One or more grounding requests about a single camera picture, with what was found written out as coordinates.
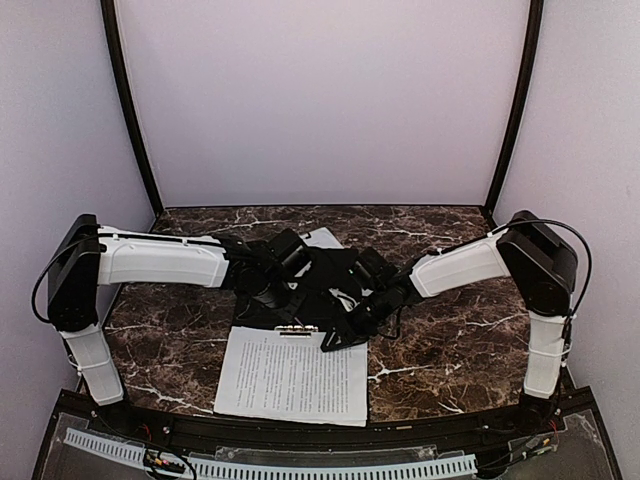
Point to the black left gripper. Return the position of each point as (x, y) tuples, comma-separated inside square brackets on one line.
[(282, 304)]

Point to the black frame post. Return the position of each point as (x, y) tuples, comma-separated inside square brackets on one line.
[(523, 81), (127, 105)]

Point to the stapled text document stack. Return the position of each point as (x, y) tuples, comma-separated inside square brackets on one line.
[(276, 376)]

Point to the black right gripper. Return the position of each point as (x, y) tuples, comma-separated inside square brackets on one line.
[(354, 324)]

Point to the black left frame post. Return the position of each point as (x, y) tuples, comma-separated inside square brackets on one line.
[(127, 105)]

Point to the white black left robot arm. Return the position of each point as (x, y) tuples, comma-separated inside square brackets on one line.
[(91, 255)]

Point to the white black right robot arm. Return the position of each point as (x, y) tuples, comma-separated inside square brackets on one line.
[(529, 252)]

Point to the mint green clipboard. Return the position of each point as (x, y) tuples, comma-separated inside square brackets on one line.
[(321, 238)]

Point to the silver folder spring clip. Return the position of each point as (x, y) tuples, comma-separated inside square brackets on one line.
[(303, 331)]

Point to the blue file folder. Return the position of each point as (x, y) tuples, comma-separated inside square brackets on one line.
[(323, 277)]

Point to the black right frame post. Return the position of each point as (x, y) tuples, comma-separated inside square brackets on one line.
[(523, 81)]

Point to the white slotted cable duct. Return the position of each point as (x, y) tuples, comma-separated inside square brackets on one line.
[(245, 463)]

